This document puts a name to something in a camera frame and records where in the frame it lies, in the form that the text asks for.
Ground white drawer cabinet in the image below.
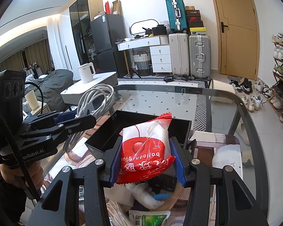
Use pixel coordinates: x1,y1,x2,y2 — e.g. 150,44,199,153
150,45,172,73

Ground woven laundry basket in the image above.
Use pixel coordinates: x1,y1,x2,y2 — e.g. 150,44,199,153
133,50,152,76

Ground black cardboard box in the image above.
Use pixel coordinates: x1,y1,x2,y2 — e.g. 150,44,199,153
85,110,192,157

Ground white cable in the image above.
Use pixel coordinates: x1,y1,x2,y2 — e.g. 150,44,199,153
62,83,116,155

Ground stacked shoe boxes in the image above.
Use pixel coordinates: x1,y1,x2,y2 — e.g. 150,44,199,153
185,6,206,35

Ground white low side table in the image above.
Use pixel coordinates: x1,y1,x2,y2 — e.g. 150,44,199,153
60,71,119,106

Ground teal suitcase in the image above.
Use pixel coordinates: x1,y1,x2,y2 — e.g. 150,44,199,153
165,0,188,33

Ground black refrigerator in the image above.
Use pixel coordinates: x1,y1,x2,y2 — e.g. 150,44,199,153
90,14,128,78

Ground dark grey beanbag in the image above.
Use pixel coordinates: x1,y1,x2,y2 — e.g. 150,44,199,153
31,69,73,111

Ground red white balloon bag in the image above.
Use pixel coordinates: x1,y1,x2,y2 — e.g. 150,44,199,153
117,112,176,184

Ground white electric kettle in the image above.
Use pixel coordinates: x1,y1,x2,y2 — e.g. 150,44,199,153
78,62,95,84

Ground white vanity desk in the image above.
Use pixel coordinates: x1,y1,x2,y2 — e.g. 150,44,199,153
115,35,169,76

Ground silver suitcase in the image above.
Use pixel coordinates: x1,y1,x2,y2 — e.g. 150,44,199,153
189,34,211,79

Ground white suitcase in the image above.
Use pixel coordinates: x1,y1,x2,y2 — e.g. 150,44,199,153
169,33,190,76

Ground green medicine packet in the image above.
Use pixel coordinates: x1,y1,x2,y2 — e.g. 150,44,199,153
129,210,171,226

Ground black glass cabinet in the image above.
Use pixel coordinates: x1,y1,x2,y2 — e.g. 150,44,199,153
69,0,104,66

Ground white blue plush toy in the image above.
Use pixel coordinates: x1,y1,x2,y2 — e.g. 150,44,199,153
125,183,171,210

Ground wooden door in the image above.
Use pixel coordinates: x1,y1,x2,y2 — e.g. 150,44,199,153
213,0,260,80

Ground oval vanity mirror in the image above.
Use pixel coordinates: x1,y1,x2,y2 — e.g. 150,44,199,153
129,19,159,36

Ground anime printed table mat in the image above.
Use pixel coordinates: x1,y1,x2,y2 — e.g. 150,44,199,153
40,115,245,226

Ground left hand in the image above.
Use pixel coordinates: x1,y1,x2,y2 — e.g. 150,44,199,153
0,161,44,189

